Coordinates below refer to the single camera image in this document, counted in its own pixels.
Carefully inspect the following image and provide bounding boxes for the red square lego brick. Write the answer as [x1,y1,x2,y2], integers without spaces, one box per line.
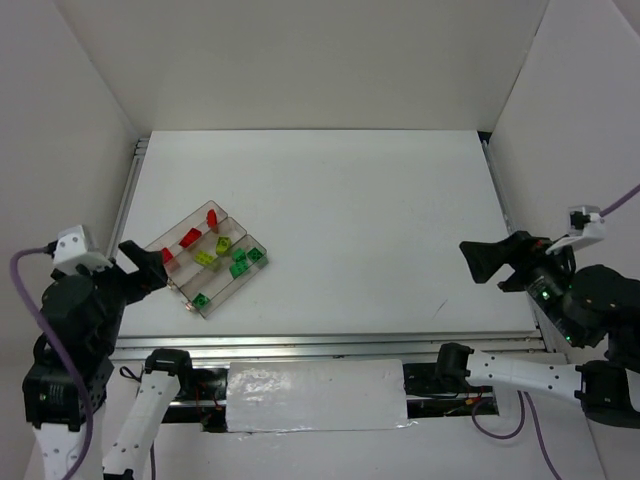
[161,247,179,269]

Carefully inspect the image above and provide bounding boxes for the green curved lego brick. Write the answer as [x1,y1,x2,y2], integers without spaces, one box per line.
[246,248,264,263]

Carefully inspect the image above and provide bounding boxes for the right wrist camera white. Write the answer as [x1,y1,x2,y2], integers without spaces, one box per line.
[546,205,606,255]

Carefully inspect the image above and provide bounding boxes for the clear bin near compartment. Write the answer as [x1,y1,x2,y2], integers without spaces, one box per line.
[179,235,269,318]

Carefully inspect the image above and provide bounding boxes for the lime yellow long lego brick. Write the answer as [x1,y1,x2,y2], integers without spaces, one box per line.
[193,250,217,267]

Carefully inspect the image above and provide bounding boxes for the green square lego brick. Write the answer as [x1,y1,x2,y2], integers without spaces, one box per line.
[229,260,250,279]

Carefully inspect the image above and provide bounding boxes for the green hollow lego brick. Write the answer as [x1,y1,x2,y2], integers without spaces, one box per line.
[192,293,210,309]

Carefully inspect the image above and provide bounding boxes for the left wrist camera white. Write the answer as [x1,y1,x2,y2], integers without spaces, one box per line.
[52,225,113,275]

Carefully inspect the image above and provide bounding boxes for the aluminium rail frame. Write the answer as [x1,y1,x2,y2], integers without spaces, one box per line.
[116,130,546,362]

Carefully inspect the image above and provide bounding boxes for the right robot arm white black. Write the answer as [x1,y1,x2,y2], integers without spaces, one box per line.
[435,231,639,429]

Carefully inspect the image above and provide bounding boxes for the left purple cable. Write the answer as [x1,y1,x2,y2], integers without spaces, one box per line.
[9,244,156,480]

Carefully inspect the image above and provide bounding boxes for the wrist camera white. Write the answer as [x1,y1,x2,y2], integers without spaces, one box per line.
[546,205,606,255]
[52,225,113,275]

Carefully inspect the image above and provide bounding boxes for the green lego brick with print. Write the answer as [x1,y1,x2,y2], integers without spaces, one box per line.
[231,248,247,263]

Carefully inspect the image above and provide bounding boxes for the red lego plate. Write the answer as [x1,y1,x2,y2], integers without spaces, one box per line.
[206,209,218,229]

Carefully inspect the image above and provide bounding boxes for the white tape cover panel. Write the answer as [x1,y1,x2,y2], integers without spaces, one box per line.
[226,359,409,433]

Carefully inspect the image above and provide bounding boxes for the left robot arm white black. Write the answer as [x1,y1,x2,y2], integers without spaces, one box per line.
[10,233,193,479]

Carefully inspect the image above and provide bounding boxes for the red curved lego brick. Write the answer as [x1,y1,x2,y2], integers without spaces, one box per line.
[179,228,202,249]

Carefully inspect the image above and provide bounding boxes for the lime small lego brick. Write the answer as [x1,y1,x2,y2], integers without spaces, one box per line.
[215,236,233,256]

